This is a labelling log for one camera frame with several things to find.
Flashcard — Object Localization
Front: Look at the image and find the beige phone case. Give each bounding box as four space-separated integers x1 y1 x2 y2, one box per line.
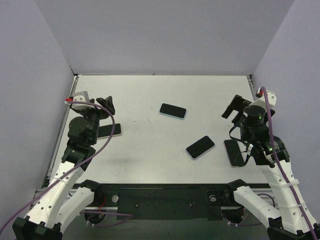
96 123 123 140

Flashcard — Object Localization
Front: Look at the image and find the light blue phone case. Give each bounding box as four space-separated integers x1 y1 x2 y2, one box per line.
158 102 188 121

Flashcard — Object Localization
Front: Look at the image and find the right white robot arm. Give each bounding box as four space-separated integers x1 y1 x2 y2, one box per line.
222 94 320 240

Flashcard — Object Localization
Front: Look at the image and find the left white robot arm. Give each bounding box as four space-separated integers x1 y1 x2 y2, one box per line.
12 92 116 240

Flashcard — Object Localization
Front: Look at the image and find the phone in lavender case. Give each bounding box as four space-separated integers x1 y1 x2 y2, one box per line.
186 135 215 160

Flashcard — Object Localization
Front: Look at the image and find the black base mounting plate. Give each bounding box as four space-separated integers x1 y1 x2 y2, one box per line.
86 183 245 222

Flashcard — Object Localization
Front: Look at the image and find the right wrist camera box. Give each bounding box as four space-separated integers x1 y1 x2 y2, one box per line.
250 87 277 111

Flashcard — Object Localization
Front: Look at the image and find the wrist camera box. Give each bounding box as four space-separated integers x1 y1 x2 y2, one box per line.
250 87 277 111
69 91 91 111

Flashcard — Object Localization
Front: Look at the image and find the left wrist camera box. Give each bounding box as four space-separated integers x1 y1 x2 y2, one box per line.
69 91 91 111

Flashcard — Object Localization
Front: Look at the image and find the aluminium frame rail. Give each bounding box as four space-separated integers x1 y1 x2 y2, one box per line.
29 74 81 211

